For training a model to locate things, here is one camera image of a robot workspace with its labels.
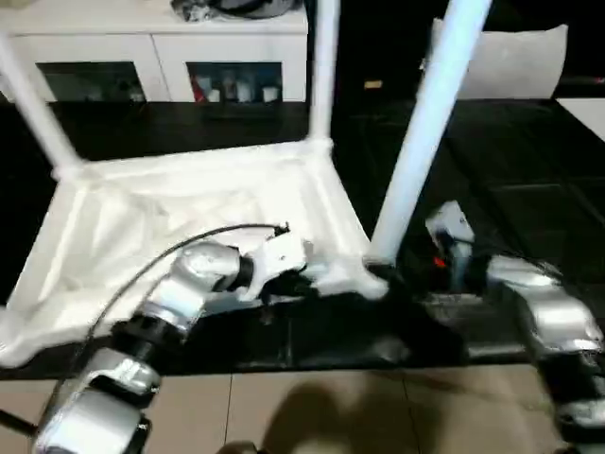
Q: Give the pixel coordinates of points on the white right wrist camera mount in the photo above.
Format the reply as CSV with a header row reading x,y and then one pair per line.
x,y
449,222

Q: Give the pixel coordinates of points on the round grey appliance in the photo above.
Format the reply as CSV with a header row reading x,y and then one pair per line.
x,y
255,7

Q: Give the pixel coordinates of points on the black cabinet with gold label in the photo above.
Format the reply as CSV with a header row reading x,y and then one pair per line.
x,y
378,47

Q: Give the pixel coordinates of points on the white flat panel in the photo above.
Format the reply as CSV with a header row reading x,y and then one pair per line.
x,y
583,113

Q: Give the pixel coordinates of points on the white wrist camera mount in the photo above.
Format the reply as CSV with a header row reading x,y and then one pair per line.
x,y
279,255
449,222

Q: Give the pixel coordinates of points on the bag of black parts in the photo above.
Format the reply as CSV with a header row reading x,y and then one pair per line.
x,y
191,9

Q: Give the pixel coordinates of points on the grey cushion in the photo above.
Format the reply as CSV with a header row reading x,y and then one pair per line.
x,y
510,61

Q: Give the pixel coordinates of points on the white plastic table leg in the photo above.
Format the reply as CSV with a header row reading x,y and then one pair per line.
x,y
420,132
325,71
38,109

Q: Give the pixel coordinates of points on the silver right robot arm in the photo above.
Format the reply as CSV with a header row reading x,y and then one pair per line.
x,y
553,307

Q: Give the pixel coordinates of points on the white plastic table top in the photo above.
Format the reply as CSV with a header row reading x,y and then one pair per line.
x,y
165,198

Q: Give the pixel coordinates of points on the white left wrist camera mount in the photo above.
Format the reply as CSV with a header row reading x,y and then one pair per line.
x,y
279,255

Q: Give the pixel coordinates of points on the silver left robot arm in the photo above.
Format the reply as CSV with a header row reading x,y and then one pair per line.
x,y
189,279

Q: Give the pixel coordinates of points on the black metal rod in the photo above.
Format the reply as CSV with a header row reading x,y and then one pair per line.
x,y
19,421

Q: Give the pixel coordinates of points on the black work mat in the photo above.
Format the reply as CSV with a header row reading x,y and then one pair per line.
x,y
496,165

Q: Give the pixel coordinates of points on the white sideboard with glass doors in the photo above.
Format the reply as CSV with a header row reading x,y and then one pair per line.
x,y
142,42

